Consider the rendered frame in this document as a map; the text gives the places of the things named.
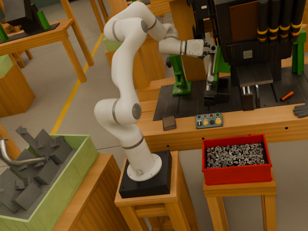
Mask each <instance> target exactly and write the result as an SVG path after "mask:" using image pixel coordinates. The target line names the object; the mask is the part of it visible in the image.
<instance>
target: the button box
mask: <svg viewBox="0 0 308 231"><path fill-rule="evenodd" d="M212 114H213V117H210V116H209V115H210V114H206V115H207V117H206V118H204V115H200V116H201V118H200V119H198V115H196V116H195V120H196V129H202V128H211V127H223V116H222V113H221V112H220V113H219V116H216V114H217V113H212ZM217 119H220V120H221V123H220V124H217V123H216V120H217ZM211 120H213V121H214V124H210V121H211ZM198 121H200V122H201V123H202V125H201V126H198V125H197V122H198ZM204 121H207V122H208V124H207V125H204Z"/></svg>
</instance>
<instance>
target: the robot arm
mask: <svg viewBox="0 0 308 231"><path fill-rule="evenodd" d="M147 34H149V35H150V36H151V37H152V38H153V39H154V40H156V41H159V53H160V54H174V55H184V54H186V55H187V56H190V57H197V58H200V59H201V60H203V59H204V58H205V56H207V55H213V54H215V53H210V52H209V51H208V52H206V51H203V49H204V47H209V48H210V44H208V43H207V41H206V40H205V38H203V39H191V40H188V41H187V42H186V41H183V40H178V31H177V30H176V29H175V27H174V26H173V25H171V24H169V23H166V24H161V23H160V22H159V20H158V19H157V18H156V17H155V15H154V14H153V13H152V12H151V11H150V9H149V8H148V7H147V6H146V5H145V4H144V3H142V2H140V1H135V2H133V3H131V4H130V5H129V6H128V7H127V8H126V9H125V10H123V11H122V12H120V13H118V14H117V15H115V16H113V17H112V18H111V19H110V20H109V21H108V22H107V23H106V25H105V27H104V36H105V38H106V39H107V40H108V41H111V42H122V41H123V43H122V45H121V46H120V47H119V48H118V50H117V51H116V52H115V53H114V55H113V58H112V65H111V77H112V81H113V83H114V84H115V85H116V86H117V87H118V89H119V91H120V94H121V97H120V98H118V99H103V100H101V101H99V102H98V103H97V104H96V105H95V107H94V116H95V119H96V121H97V122H98V123H99V124H100V125H101V126H102V127H103V128H104V129H105V130H106V131H107V132H109V133H110V134H111V135H113V136H114V137H116V138H117V140H118V141H119V143H120V145H121V147H122V149H123V151H124V153H125V155H126V157H127V159H128V161H129V163H130V164H129V166H128V169H127V174H128V176H129V178H130V179H132V180H134V181H138V182H139V181H145V180H148V179H150V178H152V177H153V176H155V175H156V174H157V173H158V172H159V171H160V169H161V167H162V160H161V158H160V157H159V156H158V155H156V154H152V153H151V152H150V150H149V147H148V145H147V143H146V141H145V138H144V136H143V134H142V132H141V130H140V128H139V127H138V126H137V125H135V124H134V123H136V122H137V121H138V120H139V119H140V117H141V113H142V108H141V104H140V102H139V99H138V96H137V94H136V91H135V88H134V85H133V78H132V72H133V62H134V58H135V55H136V53H137V51H138V50H139V49H140V47H141V46H142V44H143V43H144V41H145V39H146V37H147ZM165 36H166V38H165V39H164V37H165Z"/></svg>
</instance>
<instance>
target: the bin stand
mask: <svg viewBox="0 0 308 231"><path fill-rule="evenodd" d="M271 175H272V178H273V180H271V182H256V183H240V184H225V185H210V186H207V184H205V176H204V175H203V192H204V196H205V198H206V199H207V202H208V206H209V211H210V215H211V219H212V222H213V226H214V231H229V226H228V222H227V217H226V211H225V207H224V202H223V197H232V196H253V195H261V202H262V212H263V223H264V231H277V224H276V202H275V195H276V194H277V193H276V183H275V178H274V173H273V169H272V167H271Z"/></svg>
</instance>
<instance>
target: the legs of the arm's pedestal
mask: <svg viewBox="0 0 308 231"><path fill-rule="evenodd" d="M118 208H119V210H120V211H121V213H122V215H123V217H124V219H125V221H126V223H127V224H128V226H129V228H130V230H131V231H149V228H148V226H147V224H146V222H145V220H144V217H147V218H148V220H149V223H150V225H151V227H152V229H153V231H172V230H174V231H201V230H200V227H199V223H198V219H197V216H196V213H195V210H194V206H193V203H192V200H191V196H190V193H189V190H188V187H187V183H186V179H185V177H184V173H183V170H182V166H181V163H180V160H179V179H178V201H177V202H168V203H154V204H144V205H134V206H123V207H118ZM167 215H168V216H169V218H170V220H162V217H161V216H167Z"/></svg>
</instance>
